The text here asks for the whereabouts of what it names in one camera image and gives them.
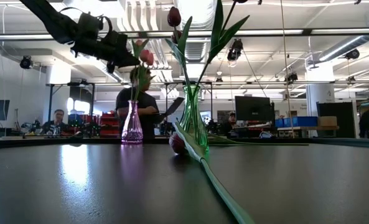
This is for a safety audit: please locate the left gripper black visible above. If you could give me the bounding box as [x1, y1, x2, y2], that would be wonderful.
[71, 30, 141, 75]

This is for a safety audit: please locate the pale pink tulip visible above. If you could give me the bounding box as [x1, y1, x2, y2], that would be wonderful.
[130, 38, 151, 102]

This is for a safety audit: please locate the dark purple tulip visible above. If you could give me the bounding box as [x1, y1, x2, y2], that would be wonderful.
[164, 6, 194, 94]
[170, 29, 182, 44]
[192, 0, 251, 94]
[168, 121, 256, 224]

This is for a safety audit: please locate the pink glass vase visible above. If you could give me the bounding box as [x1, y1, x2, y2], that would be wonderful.
[121, 99, 144, 144]

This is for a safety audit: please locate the green glass vase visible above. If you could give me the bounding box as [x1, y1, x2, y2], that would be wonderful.
[179, 84, 209, 152]

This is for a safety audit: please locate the red parts bin rack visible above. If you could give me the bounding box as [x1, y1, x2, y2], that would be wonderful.
[99, 111, 123, 138]

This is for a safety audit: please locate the black laptop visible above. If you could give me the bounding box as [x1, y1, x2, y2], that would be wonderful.
[164, 96, 185, 118]

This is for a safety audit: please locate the tulip with green stem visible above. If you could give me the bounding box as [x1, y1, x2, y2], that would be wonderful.
[208, 133, 310, 147]

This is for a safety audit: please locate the large black monitor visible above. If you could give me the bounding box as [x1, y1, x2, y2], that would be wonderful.
[235, 95, 275, 123]

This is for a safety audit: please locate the blue storage bins row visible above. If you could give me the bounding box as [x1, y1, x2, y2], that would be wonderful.
[274, 116, 319, 128]

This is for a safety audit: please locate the wooden workbench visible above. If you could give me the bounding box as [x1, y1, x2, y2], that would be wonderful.
[276, 126, 340, 138]

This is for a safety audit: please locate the white round pillar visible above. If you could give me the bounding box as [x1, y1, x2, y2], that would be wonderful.
[306, 83, 335, 118]

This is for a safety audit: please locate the cardboard box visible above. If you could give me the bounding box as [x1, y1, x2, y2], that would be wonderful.
[317, 116, 338, 128]

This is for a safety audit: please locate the black cabinet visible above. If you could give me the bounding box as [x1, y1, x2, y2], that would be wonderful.
[316, 101, 356, 138]

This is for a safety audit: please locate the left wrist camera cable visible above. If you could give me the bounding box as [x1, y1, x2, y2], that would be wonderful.
[59, 6, 113, 35]

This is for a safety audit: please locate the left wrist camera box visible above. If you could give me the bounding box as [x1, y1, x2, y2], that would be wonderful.
[77, 12, 105, 41]

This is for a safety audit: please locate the black metal workstation frame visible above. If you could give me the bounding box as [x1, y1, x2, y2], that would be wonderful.
[47, 81, 213, 138]

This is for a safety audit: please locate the silver ventilation duct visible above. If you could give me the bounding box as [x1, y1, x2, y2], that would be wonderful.
[173, 0, 218, 82]

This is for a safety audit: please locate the hanging yellow rope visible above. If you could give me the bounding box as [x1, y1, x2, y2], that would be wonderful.
[279, 0, 296, 138]

